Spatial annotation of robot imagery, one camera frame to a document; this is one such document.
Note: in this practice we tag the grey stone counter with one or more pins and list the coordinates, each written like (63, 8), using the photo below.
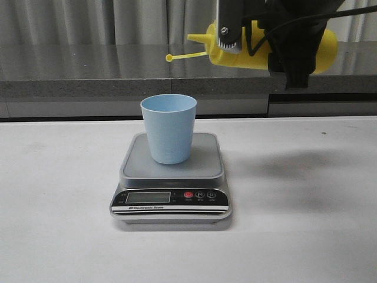
(92, 82)

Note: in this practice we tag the gripper body metal black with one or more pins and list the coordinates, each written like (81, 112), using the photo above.
(233, 18)

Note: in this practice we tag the grey curtain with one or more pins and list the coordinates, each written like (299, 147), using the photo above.
(103, 22)

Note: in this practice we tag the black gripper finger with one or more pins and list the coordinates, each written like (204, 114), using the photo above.
(294, 44)

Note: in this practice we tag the light blue plastic cup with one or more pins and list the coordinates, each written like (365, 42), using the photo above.
(169, 124)

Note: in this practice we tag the silver digital kitchen scale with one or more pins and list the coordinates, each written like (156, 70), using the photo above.
(194, 191)

